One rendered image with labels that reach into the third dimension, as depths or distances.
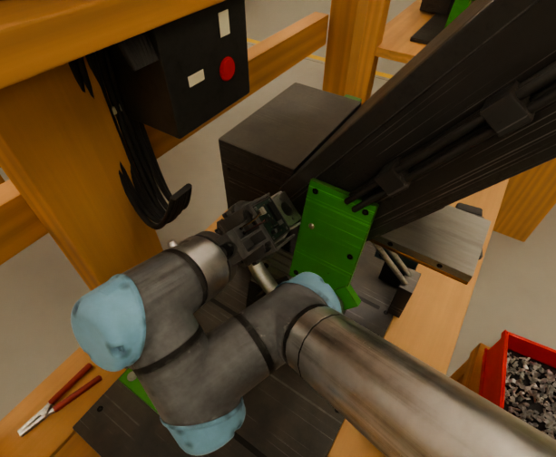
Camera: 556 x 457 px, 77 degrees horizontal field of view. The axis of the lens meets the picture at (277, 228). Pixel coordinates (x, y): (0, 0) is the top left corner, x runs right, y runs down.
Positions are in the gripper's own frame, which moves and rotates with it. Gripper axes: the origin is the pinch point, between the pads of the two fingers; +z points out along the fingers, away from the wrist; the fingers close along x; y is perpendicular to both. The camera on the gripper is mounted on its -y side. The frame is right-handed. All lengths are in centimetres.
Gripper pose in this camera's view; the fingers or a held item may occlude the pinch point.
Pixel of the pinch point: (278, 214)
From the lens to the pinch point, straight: 59.4
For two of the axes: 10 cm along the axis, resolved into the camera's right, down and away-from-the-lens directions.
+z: 5.0, -3.6, 7.9
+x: -5.2, -8.5, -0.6
